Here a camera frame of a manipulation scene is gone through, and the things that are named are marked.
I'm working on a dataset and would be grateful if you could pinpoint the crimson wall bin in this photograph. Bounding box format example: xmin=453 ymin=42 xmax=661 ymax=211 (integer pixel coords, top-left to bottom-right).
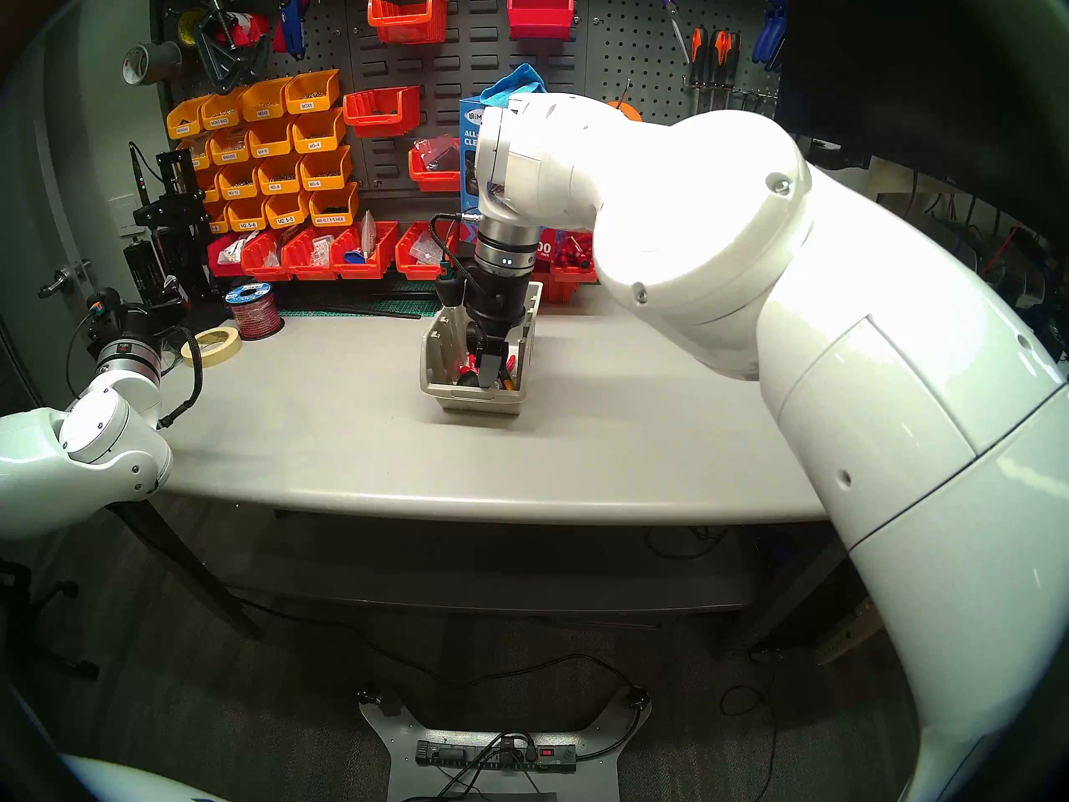
xmin=507 ymin=0 xmax=576 ymax=41

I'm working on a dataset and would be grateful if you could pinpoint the orange bin labelled M3X5X4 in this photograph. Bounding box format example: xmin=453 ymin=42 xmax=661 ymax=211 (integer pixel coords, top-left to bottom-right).
xmin=165 ymin=95 xmax=211 ymax=140

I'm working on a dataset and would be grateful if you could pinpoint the dark grey C-clamp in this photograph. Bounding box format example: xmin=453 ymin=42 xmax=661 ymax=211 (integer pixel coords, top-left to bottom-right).
xmin=194 ymin=0 xmax=251 ymax=95
xmin=236 ymin=30 xmax=275 ymax=87

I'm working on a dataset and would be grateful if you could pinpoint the orange-red wall bin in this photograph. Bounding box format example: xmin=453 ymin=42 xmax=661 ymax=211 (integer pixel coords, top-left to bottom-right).
xmin=367 ymin=0 xmax=449 ymax=45
xmin=342 ymin=85 xmax=423 ymax=139
xmin=408 ymin=137 xmax=465 ymax=193

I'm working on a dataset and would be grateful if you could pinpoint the green cutting mat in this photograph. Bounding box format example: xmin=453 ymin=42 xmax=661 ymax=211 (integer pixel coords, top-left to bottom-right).
xmin=280 ymin=278 xmax=443 ymax=319

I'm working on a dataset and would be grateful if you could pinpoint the black monitor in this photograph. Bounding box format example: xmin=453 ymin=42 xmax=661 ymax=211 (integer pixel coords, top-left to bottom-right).
xmin=773 ymin=0 xmax=1069 ymax=241

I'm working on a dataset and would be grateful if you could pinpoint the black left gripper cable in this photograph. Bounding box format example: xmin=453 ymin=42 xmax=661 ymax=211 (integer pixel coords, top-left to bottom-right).
xmin=157 ymin=328 xmax=205 ymax=429

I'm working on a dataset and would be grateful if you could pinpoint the red wire spool blue label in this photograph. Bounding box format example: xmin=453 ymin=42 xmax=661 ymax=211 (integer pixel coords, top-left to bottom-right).
xmin=224 ymin=281 xmax=286 ymax=342

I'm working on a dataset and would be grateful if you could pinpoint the orange bin labelled M4-6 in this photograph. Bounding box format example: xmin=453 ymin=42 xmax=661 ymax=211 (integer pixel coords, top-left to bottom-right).
xmin=247 ymin=118 xmax=299 ymax=160

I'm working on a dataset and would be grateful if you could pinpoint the blue microfibre cloth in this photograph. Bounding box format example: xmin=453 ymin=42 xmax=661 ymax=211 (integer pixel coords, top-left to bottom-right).
xmin=480 ymin=63 xmax=548 ymax=108

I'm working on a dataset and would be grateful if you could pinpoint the black soldering pen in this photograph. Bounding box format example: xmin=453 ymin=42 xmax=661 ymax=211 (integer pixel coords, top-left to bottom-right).
xmin=128 ymin=140 xmax=155 ymax=208

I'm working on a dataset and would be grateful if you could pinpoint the dark grey pegboard panel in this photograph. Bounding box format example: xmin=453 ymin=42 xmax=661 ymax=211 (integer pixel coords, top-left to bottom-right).
xmin=150 ymin=0 xmax=807 ymax=216

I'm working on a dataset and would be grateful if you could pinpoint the orange bin labelled M4X4X6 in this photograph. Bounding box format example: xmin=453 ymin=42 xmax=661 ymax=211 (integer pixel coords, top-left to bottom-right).
xmin=209 ymin=127 xmax=253 ymax=167

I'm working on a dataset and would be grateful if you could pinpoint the beige plastic storage bin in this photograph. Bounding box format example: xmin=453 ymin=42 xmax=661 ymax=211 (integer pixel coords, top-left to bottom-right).
xmin=420 ymin=281 xmax=544 ymax=415

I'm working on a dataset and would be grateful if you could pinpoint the orange bin labelled M3X8 BAD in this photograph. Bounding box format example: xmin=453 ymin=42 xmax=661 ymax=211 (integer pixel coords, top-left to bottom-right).
xmin=200 ymin=88 xmax=249 ymax=132

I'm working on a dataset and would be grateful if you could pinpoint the black power strip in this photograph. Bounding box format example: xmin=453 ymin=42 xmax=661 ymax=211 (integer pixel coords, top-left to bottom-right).
xmin=416 ymin=740 xmax=579 ymax=774

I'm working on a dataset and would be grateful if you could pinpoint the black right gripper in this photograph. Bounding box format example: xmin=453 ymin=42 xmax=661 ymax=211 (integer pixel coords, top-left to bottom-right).
xmin=461 ymin=275 xmax=538 ymax=390

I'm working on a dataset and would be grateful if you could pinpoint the blue cleaning cloths box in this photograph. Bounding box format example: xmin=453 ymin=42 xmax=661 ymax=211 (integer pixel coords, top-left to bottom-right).
xmin=458 ymin=97 xmax=487 ymax=221

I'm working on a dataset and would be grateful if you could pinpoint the orange bin labelled M3-12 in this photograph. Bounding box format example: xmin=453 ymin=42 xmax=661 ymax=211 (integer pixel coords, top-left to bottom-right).
xmin=217 ymin=162 xmax=261 ymax=202

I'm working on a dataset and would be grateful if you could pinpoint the black tool rack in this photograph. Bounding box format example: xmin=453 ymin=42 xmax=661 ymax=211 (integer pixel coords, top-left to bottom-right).
xmin=124 ymin=228 xmax=197 ymax=304

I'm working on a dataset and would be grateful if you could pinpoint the orange bin labelled M3-6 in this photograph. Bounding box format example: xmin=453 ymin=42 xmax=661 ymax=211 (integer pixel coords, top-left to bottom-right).
xmin=299 ymin=147 xmax=352 ymax=194

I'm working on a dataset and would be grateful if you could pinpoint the orange bin labelled M3X6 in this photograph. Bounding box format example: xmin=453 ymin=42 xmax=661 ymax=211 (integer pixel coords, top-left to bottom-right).
xmin=284 ymin=69 xmax=342 ymax=115

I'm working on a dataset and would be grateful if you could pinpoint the glass door grey frame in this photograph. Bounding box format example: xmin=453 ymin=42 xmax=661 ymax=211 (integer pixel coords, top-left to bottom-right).
xmin=0 ymin=23 xmax=97 ymax=425

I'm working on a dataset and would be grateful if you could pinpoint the blue spring clamp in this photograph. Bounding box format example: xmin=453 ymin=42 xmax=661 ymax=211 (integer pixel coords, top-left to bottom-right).
xmin=750 ymin=0 xmax=791 ymax=74

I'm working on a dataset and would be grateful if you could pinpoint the orange bin labelled HEX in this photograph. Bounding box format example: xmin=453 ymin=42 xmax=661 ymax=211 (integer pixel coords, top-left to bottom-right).
xmin=309 ymin=184 xmax=361 ymax=228

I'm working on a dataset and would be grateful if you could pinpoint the beige masking tape roll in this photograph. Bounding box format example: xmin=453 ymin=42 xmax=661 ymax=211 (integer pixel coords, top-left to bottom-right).
xmin=182 ymin=326 xmax=243 ymax=369

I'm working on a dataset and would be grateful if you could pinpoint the orange bin labelled M2.5-5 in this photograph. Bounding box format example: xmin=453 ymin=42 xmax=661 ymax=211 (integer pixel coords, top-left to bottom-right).
xmin=264 ymin=192 xmax=313 ymax=231

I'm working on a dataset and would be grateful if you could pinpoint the silver door lever handle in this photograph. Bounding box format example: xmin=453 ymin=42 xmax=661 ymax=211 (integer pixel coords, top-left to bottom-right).
xmin=38 ymin=260 xmax=93 ymax=300

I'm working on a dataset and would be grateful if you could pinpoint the grey duct tape roll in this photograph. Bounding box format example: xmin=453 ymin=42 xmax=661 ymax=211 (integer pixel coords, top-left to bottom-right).
xmin=122 ymin=42 xmax=183 ymax=87

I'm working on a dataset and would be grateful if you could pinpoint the black press stand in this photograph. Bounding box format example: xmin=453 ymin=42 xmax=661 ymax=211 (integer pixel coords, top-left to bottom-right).
xmin=132 ymin=145 xmax=210 ymax=304

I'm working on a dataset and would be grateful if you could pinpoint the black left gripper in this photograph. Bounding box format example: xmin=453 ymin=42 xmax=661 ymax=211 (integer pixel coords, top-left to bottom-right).
xmin=87 ymin=273 xmax=195 ymax=347

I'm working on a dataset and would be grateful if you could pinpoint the dark red shelf bin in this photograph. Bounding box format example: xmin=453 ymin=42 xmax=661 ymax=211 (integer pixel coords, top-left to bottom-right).
xmin=206 ymin=234 xmax=251 ymax=278

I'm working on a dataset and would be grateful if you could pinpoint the black table leg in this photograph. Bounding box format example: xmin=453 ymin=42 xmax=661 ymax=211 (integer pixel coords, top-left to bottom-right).
xmin=117 ymin=500 xmax=264 ymax=641

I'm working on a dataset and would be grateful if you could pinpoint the orange bin labelled M3-8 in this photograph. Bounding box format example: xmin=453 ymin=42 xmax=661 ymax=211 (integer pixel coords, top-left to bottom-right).
xmin=257 ymin=155 xmax=305 ymax=198

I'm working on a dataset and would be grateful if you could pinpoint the orange bin labelled M3-4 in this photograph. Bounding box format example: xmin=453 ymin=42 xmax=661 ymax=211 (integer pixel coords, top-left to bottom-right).
xmin=292 ymin=109 xmax=347 ymax=155

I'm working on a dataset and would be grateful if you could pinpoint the red tape roll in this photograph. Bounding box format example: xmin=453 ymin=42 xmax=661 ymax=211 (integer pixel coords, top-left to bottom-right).
xmin=221 ymin=11 xmax=272 ymax=48

